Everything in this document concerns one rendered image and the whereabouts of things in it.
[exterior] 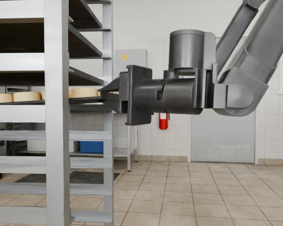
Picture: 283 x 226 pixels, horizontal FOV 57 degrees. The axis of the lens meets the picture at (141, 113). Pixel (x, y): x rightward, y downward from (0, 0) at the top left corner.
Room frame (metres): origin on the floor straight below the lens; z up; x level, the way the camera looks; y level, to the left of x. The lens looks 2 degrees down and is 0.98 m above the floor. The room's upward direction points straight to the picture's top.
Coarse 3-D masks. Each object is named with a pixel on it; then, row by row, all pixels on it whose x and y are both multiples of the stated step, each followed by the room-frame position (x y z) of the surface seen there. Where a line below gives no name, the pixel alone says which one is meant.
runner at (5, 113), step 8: (0, 112) 0.46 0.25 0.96; (8, 112) 0.46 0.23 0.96; (16, 112) 0.46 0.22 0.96; (24, 112) 0.45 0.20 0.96; (32, 112) 0.45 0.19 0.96; (40, 112) 0.45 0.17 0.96; (0, 120) 0.46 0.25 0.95; (8, 120) 0.46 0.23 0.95; (16, 120) 0.46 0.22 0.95; (24, 120) 0.45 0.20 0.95; (32, 120) 0.45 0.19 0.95; (40, 120) 0.45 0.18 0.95; (72, 120) 0.47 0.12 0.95
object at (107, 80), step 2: (100, 78) 0.87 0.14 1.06; (102, 78) 0.87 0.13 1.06; (104, 78) 0.87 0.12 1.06; (106, 78) 0.87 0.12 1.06; (108, 78) 0.87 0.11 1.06; (110, 78) 0.87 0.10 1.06; (104, 80) 0.87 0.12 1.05; (106, 80) 0.87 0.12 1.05; (108, 80) 0.87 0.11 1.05; (110, 80) 0.87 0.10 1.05; (104, 82) 0.87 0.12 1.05; (106, 82) 0.87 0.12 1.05; (108, 82) 0.87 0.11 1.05; (110, 82) 0.87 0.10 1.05; (104, 84) 0.87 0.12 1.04; (106, 84) 0.87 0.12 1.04; (0, 86) 0.88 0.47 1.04; (2, 86) 0.88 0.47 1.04; (4, 86) 0.88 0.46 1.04; (6, 86) 0.88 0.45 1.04; (8, 86) 0.88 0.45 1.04; (10, 86) 0.88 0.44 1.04; (12, 86) 0.88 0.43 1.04; (14, 86) 0.88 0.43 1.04; (16, 86) 0.88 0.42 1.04; (18, 86) 0.88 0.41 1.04; (20, 86) 0.88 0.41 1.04; (22, 86) 0.88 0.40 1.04; (24, 86) 0.88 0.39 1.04; (26, 86) 0.88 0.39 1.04; (28, 86) 0.88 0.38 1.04; (30, 86) 0.88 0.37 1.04; (32, 86) 0.88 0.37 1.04; (34, 86) 0.88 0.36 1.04; (36, 86) 0.88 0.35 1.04; (38, 86) 0.88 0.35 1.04; (40, 86) 0.88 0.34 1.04; (42, 86) 0.88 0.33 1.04; (44, 86) 0.88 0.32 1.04
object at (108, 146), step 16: (112, 0) 0.89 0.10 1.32; (112, 16) 0.89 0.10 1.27; (112, 32) 0.89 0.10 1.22; (112, 48) 0.89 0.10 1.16; (112, 64) 0.89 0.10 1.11; (112, 80) 0.88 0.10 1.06; (112, 112) 0.88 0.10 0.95; (112, 128) 0.88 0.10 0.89; (112, 144) 0.88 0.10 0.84; (112, 160) 0.88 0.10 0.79; (112, 176) 0.88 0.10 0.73; (112, 192) 0.87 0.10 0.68; (112, 208) 0.87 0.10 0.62; (112, 224) 0.87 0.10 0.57
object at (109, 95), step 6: (96, 96) 0.46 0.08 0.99; (102, 96) 0.47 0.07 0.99; (108, 96) 0.52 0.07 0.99; (114, 96) 0.60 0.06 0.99; (6, 102) 0.47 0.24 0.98; (12, 102) 0.47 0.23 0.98; (18, 102) 0.47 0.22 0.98; (24, 102) 0.47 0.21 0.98; (30, 102) 0.47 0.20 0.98; (36, 102) 0.47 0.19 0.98; (42, 102) 0.47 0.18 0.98; (72, 102) 0.60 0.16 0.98; (78, 102) 0.64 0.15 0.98; (84, 102) 0.69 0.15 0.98; (90, 102) 0.74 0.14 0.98; (96, 102) 0.80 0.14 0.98
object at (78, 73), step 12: (36, 72) 0.51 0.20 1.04; (72, 72) 0.54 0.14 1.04; (84, 72) 0.63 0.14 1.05; (0, 84) 0.84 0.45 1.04; (12, 84) 0.84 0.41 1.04; (24, 84) 0.84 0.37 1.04; (36, 84) 0.84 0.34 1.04; (72, 84) 0.84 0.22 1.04; (84, 84) 0.84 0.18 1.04; (96, 84) 0.84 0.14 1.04
